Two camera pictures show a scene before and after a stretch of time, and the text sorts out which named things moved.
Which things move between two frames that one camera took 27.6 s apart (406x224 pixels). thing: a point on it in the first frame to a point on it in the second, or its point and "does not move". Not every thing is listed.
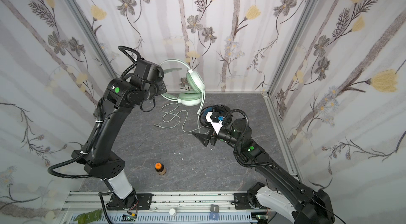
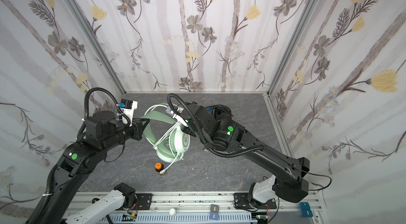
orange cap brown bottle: [160, 168] does not move
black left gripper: [160, 87] to [137, 128]
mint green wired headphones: [185, 86] to [164, 132]
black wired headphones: [220, 113] does not move
